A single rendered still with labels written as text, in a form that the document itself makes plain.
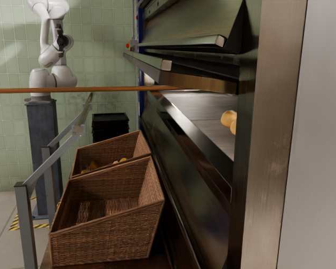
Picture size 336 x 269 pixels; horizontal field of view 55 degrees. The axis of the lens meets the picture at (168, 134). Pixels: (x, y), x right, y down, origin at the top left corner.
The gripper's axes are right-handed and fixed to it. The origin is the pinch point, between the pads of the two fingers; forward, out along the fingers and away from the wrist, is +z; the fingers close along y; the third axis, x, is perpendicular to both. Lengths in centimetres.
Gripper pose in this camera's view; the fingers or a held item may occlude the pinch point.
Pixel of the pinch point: (57, 40)
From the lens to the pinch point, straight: 213.8
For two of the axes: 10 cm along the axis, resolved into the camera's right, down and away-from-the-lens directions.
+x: -9.9, 0.3, -1.5
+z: 1.5, 2.6, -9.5
